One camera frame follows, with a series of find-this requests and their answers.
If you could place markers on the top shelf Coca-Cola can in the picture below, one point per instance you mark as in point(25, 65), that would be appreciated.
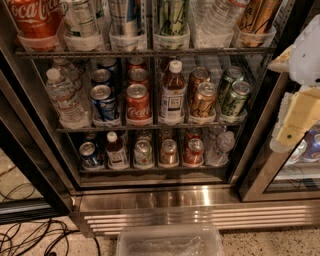
point(36, 19)

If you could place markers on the front green LaCroix can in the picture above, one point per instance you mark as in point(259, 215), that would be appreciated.
point(236, 98)

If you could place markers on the lower shelf green white can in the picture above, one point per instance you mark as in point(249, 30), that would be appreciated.
point(143, 154)

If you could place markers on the middle blue soda can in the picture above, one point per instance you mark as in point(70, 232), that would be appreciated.
point(101, 77)

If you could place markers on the rear green LaCroix can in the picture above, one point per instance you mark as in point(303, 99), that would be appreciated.
point(229, 76)

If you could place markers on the lower shelf blue can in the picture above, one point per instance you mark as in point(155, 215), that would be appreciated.
point(90, 155)

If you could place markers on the lower shelf red can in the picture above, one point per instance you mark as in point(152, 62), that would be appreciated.
point(193, 154)

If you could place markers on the front clear water bottle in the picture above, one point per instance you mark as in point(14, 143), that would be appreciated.
point(73, 113)

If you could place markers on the lower shelf tea bottle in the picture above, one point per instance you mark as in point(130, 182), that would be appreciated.
point(115, 151)

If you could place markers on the top shelf green can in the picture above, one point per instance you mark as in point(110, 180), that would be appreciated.
point(172, 17)

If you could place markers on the copper lacroix can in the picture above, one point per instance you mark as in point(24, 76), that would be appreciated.
point(204, 100)
point(197, 76)

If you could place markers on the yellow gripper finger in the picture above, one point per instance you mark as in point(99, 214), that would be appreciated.
point(298, 113)
point(281, 63)

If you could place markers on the lower shelf water bottle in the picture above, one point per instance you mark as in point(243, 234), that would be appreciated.
point(218, 155)

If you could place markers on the middle red Coca-Cola can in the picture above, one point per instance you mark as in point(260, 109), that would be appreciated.
point(138, 76)

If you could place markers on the blue soda can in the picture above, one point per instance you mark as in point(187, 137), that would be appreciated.
point(101, 77)
point(104, 102)

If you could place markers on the top shelf orange can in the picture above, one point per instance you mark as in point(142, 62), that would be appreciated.
point(258, 16)

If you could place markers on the front blue soda can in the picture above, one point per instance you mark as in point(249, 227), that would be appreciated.
point(104, 102)

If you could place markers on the rear copper LaCroix can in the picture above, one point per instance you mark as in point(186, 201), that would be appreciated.
point(197, 76)

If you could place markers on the green lacroix can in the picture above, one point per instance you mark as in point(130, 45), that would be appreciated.
point(229, 76)
point(236, 98)

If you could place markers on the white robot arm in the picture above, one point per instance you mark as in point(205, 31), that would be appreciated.
point(304, 66)

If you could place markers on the clear plastic bin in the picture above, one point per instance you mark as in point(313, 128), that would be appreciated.
point(170, 240)

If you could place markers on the front copper LaCroix can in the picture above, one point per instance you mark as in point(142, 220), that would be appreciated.
point(204, 100)

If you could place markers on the red coca-cola can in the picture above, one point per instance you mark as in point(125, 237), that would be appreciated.
point(138, 76)
point(138, 108)

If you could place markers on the brown tea bottle white cap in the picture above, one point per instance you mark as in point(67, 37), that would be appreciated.
point(173, 89)

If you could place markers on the lower shelf copper can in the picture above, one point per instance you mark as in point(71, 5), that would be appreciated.
point(168, 153)

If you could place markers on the fridge bottom vent grille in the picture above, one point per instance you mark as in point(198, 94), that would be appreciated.
point(223, 219)

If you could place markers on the front red Coca-Cola can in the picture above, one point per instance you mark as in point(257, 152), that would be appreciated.
point(138, 108)

